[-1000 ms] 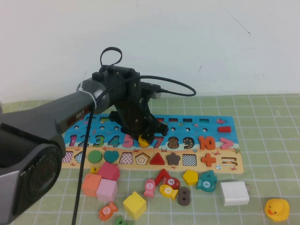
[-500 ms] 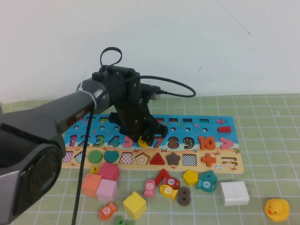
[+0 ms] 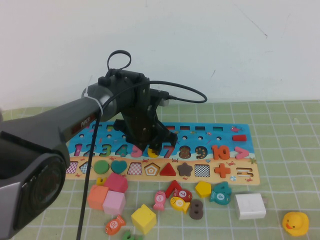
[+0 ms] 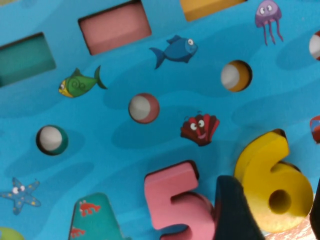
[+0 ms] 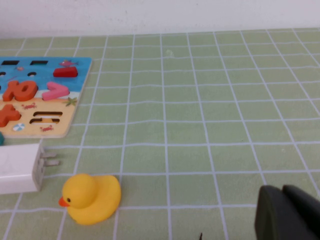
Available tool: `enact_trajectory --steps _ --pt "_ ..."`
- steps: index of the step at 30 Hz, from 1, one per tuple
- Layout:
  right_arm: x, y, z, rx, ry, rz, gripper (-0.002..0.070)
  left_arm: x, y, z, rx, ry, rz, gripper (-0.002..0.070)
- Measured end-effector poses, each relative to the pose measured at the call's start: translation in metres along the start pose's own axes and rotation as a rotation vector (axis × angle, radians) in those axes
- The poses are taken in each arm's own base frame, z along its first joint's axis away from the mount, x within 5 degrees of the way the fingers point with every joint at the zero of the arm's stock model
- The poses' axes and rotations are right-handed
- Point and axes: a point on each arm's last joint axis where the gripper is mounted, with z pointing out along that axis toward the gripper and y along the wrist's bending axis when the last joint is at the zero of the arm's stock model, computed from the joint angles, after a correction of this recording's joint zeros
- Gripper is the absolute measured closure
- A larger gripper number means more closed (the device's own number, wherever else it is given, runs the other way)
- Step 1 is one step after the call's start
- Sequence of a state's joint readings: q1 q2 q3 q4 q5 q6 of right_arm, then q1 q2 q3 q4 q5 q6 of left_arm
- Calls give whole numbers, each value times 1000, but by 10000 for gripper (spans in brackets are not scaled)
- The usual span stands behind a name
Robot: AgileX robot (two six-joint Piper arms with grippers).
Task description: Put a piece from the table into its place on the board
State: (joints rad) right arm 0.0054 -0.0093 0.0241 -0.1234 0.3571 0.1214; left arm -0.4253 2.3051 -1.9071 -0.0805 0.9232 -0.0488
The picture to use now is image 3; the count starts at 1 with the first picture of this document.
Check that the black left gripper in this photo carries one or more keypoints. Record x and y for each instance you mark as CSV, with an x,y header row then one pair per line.
x,y
142,122

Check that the orange number six piece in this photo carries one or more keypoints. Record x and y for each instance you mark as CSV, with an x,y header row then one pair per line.
x,y
151,154

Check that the pink number five piece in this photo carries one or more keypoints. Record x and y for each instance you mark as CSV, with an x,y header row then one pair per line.
x,y
136,153

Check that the red triangle piece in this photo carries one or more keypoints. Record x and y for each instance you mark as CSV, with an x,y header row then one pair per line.
x,y
168,171

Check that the teal heart piece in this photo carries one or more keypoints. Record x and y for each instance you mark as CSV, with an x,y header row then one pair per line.
x,y
118,166

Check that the brown star piece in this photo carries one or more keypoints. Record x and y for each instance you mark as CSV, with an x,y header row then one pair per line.
x,y
185,169

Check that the red number seven piece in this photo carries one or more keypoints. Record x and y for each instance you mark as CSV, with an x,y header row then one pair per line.
x,y
171,188

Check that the pink fish piece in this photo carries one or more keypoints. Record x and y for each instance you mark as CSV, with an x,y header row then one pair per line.
x,y
159,198

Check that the green circle piece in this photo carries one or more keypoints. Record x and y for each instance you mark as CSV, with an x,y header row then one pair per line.
x,y
101,166

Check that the red fish piece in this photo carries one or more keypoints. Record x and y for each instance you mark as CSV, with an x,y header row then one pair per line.
x,y
183,193

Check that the small yellow number piece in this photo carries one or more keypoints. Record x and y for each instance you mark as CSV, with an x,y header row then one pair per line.
x,y
100,180

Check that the blue wooden puzzle board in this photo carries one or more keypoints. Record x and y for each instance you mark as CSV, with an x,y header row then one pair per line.
x,y
212,140

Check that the yellow fish piece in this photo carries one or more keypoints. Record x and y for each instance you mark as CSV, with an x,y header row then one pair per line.
x,y
178,203

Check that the orange number ten piece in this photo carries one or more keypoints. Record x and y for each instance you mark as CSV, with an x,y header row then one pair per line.
x,y
214,152

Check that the yellow pentagon piece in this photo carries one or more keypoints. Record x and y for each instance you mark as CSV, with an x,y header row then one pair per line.
x,y
203,188

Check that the orange plus sign piece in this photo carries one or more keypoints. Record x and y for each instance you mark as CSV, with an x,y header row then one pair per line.
x,y
222,170

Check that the brown number eight piece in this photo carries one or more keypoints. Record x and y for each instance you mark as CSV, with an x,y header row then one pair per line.
x,y
196,209

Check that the teal fish piece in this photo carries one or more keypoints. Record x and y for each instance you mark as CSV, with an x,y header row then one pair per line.
x,y
220,196

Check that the orange fish piece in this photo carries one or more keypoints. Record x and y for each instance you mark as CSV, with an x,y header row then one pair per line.
x,y
113,225

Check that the teal number four piece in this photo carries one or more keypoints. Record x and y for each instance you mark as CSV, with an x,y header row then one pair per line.
x,y
226,190

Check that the red minus sign piece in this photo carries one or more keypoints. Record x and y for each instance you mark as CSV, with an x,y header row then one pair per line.
x,y
239,138

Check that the green number piece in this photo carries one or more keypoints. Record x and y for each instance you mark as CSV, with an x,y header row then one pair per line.
x,y
128,235

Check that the pink greater-than sign piece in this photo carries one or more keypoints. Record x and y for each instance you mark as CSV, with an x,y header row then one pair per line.
x,y
243,153

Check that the rose red wooden cube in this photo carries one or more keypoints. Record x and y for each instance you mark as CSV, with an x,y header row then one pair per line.
x,y
116,181

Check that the light pink wooden cube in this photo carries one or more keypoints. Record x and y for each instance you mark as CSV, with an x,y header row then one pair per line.
x,y
114,203

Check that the orange wooden cube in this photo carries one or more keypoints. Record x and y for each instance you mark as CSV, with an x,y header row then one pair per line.
x,y
97,197

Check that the yellow wooden cube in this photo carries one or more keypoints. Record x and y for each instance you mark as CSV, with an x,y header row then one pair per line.
x,y
143,220

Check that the white zip tie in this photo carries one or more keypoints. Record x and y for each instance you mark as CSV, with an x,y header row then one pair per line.
x,y
93,100

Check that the white power adapter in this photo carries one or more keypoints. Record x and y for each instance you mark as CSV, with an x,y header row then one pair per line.
x,y
250,206

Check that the green checked tablecloth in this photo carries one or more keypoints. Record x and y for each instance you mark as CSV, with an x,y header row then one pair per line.
x,y
275,150

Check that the yellow rubber duck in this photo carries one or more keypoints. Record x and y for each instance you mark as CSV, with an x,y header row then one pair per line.
x,y
296,220

